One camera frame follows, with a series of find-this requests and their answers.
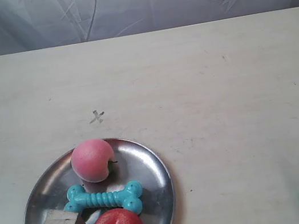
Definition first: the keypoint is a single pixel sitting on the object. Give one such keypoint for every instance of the round silver metal plate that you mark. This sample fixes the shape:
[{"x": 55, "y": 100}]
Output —
[{"x": 133, "y": 162}]

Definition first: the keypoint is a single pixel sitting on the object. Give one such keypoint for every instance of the pink toy peach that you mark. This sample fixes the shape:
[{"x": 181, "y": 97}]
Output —
[{"x": 90, "y": 160}]

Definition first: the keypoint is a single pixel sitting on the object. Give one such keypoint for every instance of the teal rubber bone toy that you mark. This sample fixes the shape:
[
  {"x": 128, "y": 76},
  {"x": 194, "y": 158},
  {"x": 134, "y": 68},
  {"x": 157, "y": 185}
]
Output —
[{"x": 127, "y": 198}]

